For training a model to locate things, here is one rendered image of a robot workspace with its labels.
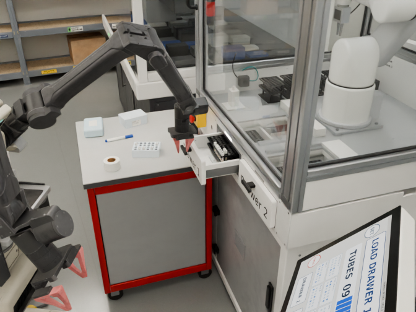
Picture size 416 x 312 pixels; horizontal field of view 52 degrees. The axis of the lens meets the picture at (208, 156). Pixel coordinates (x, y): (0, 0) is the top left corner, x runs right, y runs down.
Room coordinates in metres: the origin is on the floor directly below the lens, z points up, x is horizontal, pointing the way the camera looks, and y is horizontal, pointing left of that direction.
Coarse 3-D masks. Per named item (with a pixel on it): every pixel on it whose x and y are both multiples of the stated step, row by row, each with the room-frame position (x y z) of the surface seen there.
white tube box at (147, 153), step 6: (138, 144) 1.74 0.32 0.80; (144, 144) 1.74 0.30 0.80; (150, 144) 1.74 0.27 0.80; (132, 150) 1.68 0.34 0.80; (138, 150) 1.68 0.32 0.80; (144, 150) 1.68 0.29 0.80; (150, 150) 1.68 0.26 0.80; (156, 150) 1.68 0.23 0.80; (132, 156) 1.68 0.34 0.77; (138, 156) 1.68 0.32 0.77; (144, 156) 1.68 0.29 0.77; (150, 156) 1.68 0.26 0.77; (156, 156) 1.68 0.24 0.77
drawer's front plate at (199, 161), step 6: (192, 144) 1.50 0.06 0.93; (192, 150) 1.49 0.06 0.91; (198, 150) 1.45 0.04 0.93; (186, 156) 1.58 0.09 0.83; (192, 156) 1.49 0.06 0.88; (198, 156) 1.41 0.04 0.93; (192, 162) 1.49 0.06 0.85; (198, 162) 1.41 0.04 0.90; (204, 162) 1.37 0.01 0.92; (204, 168) 1.37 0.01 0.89; (204, 174) 1.37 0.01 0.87; (204, 180) 1.37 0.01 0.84
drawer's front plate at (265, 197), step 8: (240, 160) 1.38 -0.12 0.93; (240, 168) 1.37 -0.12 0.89; (248, 168) 1.32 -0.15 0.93; (240, 176) 1.37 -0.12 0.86; (248, 176) 1.30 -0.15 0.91; (256, 176) 1.26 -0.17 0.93; (240, 184) 1.37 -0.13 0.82; (256, 184) 1.23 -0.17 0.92; (256, 192) 1.23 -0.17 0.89; (264, 192) 1.17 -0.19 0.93; (256, 200) 1.22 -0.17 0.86; (264, 200) 1.16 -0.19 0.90; (272, 200) 1.13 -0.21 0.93; (256, 208) 1.22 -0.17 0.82; (264, 208) 1.16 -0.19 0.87; (272, 208) 1.11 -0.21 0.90; (272, 216) 1.11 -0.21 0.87; (272, 224) 1.12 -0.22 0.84
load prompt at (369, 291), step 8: (384, 232) 0.68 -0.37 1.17; (368, 240) 0.69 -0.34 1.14; (376, 240) 0.67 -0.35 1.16; (384, 240) 0.66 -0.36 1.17; (368, 248) 0.66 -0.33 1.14; (376, 248) 0.65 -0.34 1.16; (384, 248) 0.63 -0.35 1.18; (368, 256) 0.64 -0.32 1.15; (376, 256) 0.62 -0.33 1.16; (368, 264) 0.61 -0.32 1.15; (376, 264) 0.60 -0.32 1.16; (368, 272) 0.59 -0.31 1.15; (376, 272) 0.58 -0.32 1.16; (360, 280) 0.58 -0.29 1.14; (368, 280) 0.57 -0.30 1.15; (376, 280) 0.56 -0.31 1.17; (360, 288) 0.56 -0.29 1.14; (368, 288) 0.55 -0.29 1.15; (376, 288) 0.54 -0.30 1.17; (360, 296) 0.54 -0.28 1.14; (368, 296) 0.53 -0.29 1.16; (376, 296) 0.52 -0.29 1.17; (360, 304) 0.52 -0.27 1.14; (368, 304) 0.51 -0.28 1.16; (376, 304) 0.50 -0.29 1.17
